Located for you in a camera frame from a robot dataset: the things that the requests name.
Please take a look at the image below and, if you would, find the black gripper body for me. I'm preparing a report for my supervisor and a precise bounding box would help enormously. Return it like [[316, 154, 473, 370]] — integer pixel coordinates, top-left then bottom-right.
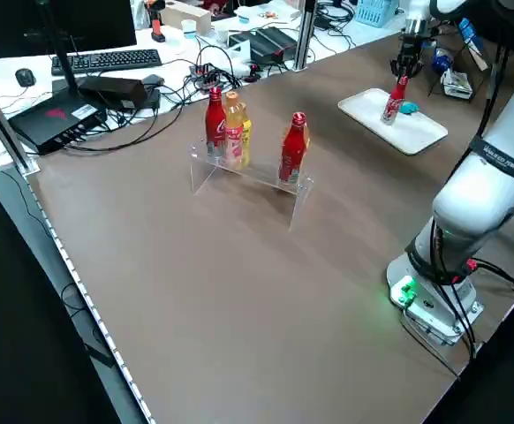
[[396, 33, 425, 61]]

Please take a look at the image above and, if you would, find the red cola bottle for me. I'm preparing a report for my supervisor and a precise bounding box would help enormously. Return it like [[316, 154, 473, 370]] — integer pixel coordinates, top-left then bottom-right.
[[277, 111, 311, 186], [205, 86, 228, 159], [380, 75, 411, 126]]

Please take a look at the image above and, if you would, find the white rectangular tray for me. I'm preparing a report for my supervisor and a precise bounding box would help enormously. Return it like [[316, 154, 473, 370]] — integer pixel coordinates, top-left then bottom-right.
[[337, 87, 450, 156]]

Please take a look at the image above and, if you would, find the clear acrylic bottle shelf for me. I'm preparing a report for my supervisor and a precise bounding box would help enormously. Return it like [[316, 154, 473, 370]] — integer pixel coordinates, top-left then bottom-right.
[[189, 140, 314, 233]]

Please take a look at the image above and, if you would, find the light blue snack packet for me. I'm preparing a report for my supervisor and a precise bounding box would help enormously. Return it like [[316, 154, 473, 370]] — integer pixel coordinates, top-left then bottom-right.
[[431, 46, 456, 75]]

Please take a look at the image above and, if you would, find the white printed snack box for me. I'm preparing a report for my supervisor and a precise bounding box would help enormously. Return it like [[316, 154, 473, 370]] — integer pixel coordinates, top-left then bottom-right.
[[441, 68, 473, 102]]

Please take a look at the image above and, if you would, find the light blue plastic basket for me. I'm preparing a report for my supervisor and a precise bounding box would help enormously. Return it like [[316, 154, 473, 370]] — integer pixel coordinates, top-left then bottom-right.
[[353, 0, 403, 27]]

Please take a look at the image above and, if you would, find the orange tea bottle red label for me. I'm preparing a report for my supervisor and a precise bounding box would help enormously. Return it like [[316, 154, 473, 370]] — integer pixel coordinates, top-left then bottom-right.
[[283, 122, 312, 154], [223, 90, 247, 170]]

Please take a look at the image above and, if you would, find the black electronics box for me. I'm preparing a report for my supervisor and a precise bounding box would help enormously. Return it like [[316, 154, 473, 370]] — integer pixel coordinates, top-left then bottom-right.
[[227, 26, 299, 66]]

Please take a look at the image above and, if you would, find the yellow label tea bottle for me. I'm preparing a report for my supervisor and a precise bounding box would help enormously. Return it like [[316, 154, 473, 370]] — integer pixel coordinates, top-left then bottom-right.
[[238, 103, 254, 168]]

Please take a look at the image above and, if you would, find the small usb hub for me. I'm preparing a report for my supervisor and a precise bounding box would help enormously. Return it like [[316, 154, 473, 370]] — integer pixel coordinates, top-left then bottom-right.
[[189, 63, 223, 93]]

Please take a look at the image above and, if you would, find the light wooden box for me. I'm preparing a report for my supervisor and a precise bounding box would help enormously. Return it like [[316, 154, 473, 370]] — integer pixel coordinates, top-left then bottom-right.
[[160, 0, 215, 35]]

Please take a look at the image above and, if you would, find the red black power tool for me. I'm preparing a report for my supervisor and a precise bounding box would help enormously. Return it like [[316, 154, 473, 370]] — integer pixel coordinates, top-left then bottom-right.
[[143, 0, 169, 44]]

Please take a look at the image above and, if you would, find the black power adapter brick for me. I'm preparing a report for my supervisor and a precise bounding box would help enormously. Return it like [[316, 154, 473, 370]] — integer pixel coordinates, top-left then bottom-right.
[[77, 74, 163, 112]]

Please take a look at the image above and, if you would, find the black keyboard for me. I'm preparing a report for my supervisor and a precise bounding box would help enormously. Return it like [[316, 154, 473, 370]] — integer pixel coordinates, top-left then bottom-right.
[[50, 48, 164, 77]]

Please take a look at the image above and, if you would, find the black monitor stand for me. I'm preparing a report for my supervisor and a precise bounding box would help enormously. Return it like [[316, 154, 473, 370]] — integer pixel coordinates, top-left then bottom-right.
[[40, 43, 81, 98]]

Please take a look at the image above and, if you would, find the black computer monitor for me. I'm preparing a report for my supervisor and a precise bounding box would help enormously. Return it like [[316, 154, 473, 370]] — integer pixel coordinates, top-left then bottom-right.
[[0, 0, 139, 59]]

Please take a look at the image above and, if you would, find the black device red logo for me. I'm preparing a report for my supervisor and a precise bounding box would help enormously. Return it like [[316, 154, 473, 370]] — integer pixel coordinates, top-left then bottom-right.
[[7, 87, 110, 156]]

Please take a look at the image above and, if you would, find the black computer mouse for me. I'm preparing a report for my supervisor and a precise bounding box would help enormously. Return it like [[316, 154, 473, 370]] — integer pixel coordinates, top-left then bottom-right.
[[14, 67, 36, 88]]

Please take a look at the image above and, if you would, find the black wire basket rack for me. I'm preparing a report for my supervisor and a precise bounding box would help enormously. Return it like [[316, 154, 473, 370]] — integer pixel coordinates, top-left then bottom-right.
[[427, 15, 495, 106]]

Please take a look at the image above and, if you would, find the aluminium profile post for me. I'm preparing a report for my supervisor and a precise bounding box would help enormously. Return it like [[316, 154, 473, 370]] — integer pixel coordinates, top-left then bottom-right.
[[293, 0, 319, 72]]

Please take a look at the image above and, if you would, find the black cable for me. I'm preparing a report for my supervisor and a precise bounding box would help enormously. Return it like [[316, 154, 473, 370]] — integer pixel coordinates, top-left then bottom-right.
[[433, 255, 514, 382]]

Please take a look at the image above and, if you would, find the dark aluminium corner post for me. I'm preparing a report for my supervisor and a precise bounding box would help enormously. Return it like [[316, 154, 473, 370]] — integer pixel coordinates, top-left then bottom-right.
[[0, 65, 42, 174]]

